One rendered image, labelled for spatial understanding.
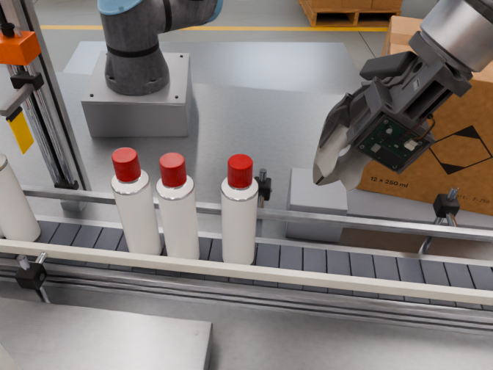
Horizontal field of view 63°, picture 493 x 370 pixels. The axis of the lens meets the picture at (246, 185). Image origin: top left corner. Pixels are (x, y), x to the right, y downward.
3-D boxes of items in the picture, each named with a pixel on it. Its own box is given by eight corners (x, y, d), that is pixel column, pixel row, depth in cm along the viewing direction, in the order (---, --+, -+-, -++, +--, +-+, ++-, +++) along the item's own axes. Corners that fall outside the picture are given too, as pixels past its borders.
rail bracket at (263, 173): (246, 261, 72) (250, 194, 61) (251, 230, 77) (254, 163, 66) (265, 263, 72) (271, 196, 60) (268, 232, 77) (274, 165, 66)
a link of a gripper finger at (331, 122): (309, 142, 50) (357, 85, 44) (309, 135, 51) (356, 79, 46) (340, 160, 51) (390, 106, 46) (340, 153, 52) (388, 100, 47)
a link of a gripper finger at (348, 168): (317, 206, 50) (367, 154, 45) (315, 177, 55) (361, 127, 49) (337, 217, 51) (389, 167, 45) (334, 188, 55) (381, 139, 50)
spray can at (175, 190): (163, 269, 64) (146, 170, 50) (172, 243, 68) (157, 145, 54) (196, 272, 64) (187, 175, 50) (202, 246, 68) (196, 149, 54)
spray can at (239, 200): (219, 269, 64) (217, 172, 51) (224, 244, 68) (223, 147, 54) (252, 273, 64) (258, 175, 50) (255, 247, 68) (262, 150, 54)
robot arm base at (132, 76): (98, 93, 93) (89, 53, 86) (114, 60, 103) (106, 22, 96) (164, 97, 93) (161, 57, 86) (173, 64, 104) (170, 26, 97)
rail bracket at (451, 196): (419, 279, 70) (455, 213, 59) (411, 246, 75) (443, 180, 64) (439, 281, 70) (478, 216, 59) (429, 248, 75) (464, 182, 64)
